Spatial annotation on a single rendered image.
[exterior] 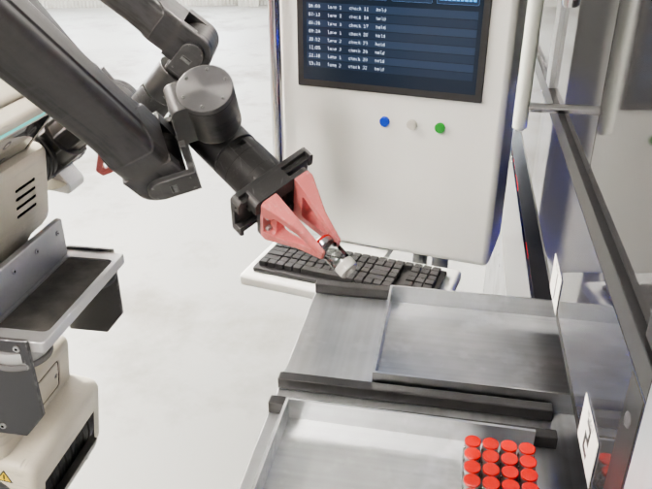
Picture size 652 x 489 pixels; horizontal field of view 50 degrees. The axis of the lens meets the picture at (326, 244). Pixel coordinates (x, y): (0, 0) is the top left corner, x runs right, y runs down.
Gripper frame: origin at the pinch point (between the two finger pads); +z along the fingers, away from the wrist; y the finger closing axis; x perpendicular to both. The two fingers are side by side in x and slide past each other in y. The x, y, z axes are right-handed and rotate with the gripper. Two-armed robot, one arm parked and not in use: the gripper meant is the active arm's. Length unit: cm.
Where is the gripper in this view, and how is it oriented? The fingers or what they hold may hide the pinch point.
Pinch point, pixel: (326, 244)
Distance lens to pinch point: 71.9
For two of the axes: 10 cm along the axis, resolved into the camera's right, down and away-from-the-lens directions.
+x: -0.7, 4.9, 8.7
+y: 7.3, -5.6, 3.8
